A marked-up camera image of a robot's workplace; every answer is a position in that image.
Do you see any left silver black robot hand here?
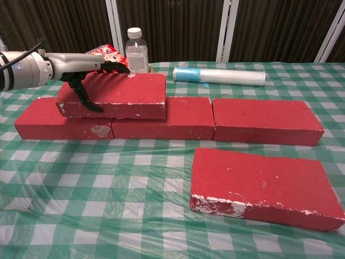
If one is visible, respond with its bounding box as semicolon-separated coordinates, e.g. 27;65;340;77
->
44;52;131;113

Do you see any red foam brick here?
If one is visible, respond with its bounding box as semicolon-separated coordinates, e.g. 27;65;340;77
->
189;147;345;232
212;98;325;147
13;97;115;140
111;96;216;140
56;72;167;120

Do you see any red spiral desk calendar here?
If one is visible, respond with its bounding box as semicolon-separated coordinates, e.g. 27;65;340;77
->
85;44;130;74

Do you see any clear water bottle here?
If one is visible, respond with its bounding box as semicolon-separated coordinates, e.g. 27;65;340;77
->
125;27;150;74

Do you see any green checkered tablecloth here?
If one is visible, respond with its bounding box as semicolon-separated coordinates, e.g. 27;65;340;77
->
0;61;345;259

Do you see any plastic bag roll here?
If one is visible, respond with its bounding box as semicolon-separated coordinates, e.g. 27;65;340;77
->
172;66;267;87

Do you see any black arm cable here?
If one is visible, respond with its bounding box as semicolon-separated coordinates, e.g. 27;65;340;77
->
0;39;45;71

